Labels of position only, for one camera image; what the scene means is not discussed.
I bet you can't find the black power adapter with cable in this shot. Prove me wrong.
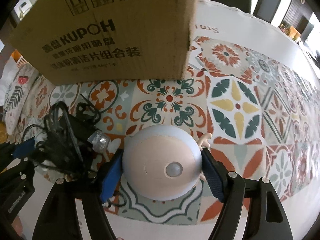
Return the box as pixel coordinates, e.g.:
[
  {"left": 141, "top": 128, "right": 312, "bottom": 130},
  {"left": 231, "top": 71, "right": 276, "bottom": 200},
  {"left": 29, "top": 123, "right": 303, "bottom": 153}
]
[{"left": 22, "top": 101, "right": 101, "bottom": 178}]

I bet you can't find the round beige sensor light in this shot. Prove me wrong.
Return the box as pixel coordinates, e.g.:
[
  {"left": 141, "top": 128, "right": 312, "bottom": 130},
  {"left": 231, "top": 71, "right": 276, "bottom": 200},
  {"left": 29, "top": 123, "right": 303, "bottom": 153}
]
[{"left": 123, "top": 125, "right": 212, "bottom": 200}]

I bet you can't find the person's left hand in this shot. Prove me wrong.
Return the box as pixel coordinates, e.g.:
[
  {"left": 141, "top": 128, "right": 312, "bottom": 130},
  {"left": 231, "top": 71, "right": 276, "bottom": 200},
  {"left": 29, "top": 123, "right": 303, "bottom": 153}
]
[{"left": 11, "top": 216, "right": 26, "bottom": 240}]

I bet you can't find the folded floral cloth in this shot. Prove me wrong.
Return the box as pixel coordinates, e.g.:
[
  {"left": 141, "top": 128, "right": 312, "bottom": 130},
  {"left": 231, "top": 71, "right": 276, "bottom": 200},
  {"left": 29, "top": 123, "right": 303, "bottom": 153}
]
[{"left": 3, "top": 63, "right": 39, "bottom": 135}]

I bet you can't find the patterned tile table runner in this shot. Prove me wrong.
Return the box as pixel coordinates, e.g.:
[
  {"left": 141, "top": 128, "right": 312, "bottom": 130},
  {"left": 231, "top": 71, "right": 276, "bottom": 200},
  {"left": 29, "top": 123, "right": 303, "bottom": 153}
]
[{"left": 4, "top": 36, "right": 320, "bottom": 224}]

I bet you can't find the brown cardboard box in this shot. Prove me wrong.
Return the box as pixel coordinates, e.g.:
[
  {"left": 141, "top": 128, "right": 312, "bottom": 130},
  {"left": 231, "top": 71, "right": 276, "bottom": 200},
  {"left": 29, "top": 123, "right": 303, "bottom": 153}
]
[{"left": 10, "top": 0, "right": 197, "bottom": 85}]

